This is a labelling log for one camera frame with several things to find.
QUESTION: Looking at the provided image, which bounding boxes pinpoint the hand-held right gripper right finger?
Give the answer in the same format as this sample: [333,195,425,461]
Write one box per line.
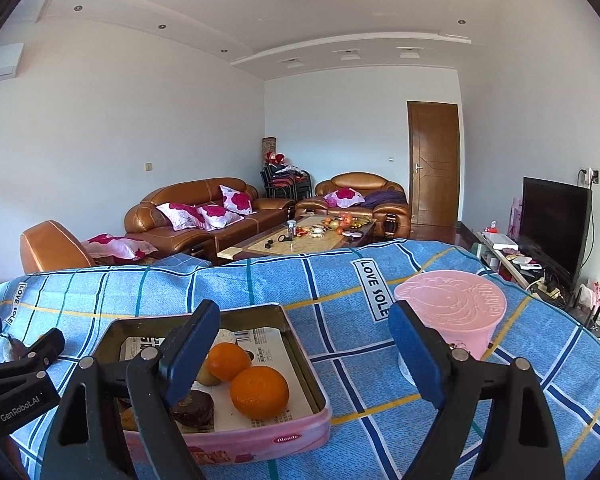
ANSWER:
[387,300,566,480]

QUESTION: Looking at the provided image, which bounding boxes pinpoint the long brown leather sofa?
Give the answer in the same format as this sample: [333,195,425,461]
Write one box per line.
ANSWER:
[124,177,296,256]

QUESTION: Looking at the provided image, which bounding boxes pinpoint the stacked black red chairs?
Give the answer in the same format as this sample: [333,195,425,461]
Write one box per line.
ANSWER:
[261,162,313,200]

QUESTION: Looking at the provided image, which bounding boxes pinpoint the black television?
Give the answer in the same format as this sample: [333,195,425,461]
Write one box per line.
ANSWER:
[519,176,593,288]

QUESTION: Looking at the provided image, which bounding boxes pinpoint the pile of table fruits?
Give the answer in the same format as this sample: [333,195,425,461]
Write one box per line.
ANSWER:
[322,212,372,237]

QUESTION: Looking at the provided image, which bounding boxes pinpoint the brown leather armchair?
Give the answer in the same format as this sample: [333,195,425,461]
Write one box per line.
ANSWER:
[20,220,96,275]

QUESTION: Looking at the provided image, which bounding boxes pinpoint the white pink floral pillow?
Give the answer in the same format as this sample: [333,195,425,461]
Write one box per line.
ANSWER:
[82,233,158,261]
[219,185,255,215]
[196,204,243,231]
[326,188,366,208]
[156,203,206,232]

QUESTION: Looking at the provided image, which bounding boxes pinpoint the single brown leather sofa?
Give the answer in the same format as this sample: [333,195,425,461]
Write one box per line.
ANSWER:
[296,172,412,238]

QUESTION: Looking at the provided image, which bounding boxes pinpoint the pale pink fruit piece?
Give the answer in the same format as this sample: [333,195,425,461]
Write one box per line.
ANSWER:
[0,335,29,364]

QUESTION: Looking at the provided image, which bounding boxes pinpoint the wooden coffee table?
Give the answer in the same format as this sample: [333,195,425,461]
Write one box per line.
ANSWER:
[217,215,378,262]

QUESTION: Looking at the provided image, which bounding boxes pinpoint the low television stand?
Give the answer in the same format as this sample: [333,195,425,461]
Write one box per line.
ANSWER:
[472,230,600,337]

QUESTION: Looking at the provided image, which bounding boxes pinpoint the orange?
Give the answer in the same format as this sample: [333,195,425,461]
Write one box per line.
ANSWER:
[230,366,290,421]
[207,342,252,382]

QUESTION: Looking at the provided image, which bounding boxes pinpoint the blue plaid blanket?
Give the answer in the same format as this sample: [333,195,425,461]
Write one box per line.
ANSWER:
[0,239,600,480]

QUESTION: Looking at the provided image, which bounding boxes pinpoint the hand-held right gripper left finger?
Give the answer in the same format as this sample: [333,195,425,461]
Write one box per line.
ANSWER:
[40,300,222,480]

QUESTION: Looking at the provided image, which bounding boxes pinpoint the dark brown round fruit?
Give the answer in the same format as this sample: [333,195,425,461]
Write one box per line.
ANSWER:
[171,390,216,432]

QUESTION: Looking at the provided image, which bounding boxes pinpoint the pink cartoon cup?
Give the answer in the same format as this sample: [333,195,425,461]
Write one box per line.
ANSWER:
[394,270,508,386]

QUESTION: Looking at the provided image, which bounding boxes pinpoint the white air conditioner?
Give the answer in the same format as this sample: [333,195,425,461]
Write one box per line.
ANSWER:
[0,43,25,85]

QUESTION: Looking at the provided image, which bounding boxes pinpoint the kiwi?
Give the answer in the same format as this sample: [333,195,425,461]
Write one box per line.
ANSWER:
[196,357,222,387]

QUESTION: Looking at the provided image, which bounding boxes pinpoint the brown wooden door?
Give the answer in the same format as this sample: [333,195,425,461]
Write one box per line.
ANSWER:
[406,101,462,228]

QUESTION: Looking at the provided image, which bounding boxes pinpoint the pink tin box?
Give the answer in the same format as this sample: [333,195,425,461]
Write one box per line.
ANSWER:
[91,304,332,467]

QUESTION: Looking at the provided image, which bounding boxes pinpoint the white flat box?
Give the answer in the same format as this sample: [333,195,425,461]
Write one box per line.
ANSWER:
[482,232,519,251]

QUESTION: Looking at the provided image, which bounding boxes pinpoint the purple cloth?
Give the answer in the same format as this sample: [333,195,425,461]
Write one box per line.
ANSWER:
[365,190,407,208]

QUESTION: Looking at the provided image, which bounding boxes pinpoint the printed paper sheet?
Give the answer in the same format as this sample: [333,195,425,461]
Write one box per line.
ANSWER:
[122,327,321,433]

